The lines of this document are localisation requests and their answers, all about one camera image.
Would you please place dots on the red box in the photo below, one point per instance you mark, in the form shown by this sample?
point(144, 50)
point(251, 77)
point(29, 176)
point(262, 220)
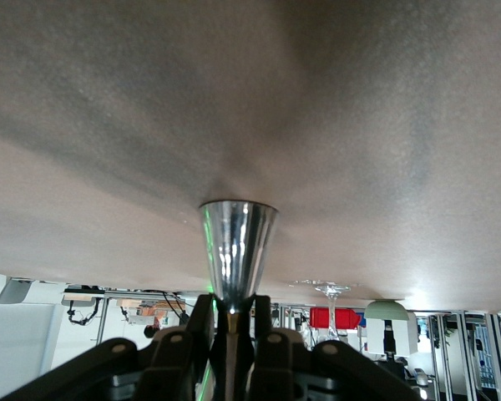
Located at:
point(347, 317)

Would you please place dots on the green ceramic bowl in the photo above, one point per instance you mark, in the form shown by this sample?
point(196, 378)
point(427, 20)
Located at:
point(386, 310)

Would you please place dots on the steel double jigger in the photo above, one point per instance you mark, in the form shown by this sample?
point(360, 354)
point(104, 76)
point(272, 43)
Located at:
point(238, 250)

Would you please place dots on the brown table cover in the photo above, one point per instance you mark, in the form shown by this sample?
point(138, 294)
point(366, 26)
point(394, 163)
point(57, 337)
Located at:
point(108, 83)

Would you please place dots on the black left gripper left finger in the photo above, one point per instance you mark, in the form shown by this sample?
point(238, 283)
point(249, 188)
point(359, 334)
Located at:
point(179, 355)

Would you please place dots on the aluminium rack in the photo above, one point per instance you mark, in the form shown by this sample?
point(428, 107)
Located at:
point(490, 355)

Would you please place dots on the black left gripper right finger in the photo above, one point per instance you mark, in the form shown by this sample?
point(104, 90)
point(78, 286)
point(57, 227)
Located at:
point(284, 359)

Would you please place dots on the clear wine glass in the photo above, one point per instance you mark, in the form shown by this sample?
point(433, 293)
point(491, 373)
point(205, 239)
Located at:
point(332, 292)

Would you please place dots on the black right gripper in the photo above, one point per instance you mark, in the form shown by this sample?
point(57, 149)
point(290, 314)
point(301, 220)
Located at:
point(390, 338)

